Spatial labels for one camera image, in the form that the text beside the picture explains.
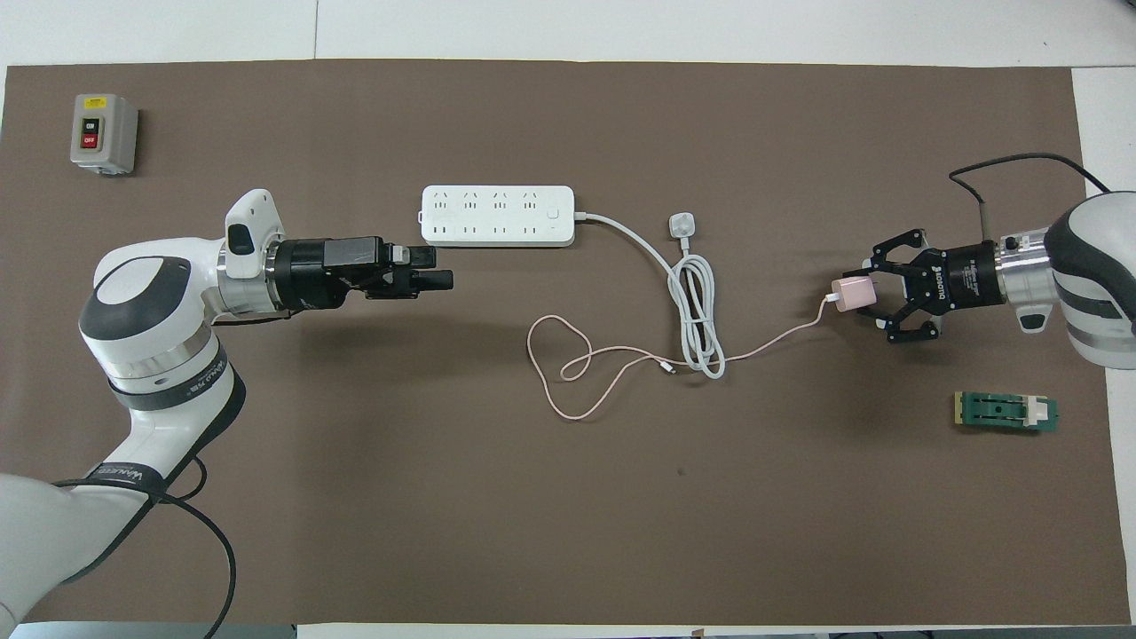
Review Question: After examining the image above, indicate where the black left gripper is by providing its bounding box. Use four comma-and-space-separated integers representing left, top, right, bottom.
272, 235, 454, 312

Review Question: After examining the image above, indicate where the white power cord with plug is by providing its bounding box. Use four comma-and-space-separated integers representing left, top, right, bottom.
573, 211, 727, 381

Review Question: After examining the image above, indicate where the white power strip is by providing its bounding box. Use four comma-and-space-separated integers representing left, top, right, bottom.
420, 185, 576, 249

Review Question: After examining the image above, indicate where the green and white connector block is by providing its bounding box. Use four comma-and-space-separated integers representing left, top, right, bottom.
954, 390, 1060, 436

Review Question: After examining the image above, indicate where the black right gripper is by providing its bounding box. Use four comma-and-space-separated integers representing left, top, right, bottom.
843, 228, 1008, 345

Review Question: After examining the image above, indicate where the brown table mat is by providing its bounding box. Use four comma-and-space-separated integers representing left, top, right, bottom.
0, 59, 1130, 627

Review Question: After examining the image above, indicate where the pink charger adapter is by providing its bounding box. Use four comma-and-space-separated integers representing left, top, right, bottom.
830, 276, 880, 313

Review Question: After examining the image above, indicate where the pink charging cable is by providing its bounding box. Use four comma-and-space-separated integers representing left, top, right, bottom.
527, 297, 840, 421

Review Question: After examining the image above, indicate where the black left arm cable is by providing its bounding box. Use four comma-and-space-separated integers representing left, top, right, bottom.
53, 454, 239, 639

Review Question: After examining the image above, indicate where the grey on-off switch box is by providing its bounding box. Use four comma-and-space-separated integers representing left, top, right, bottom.
70, 93, 139, 176

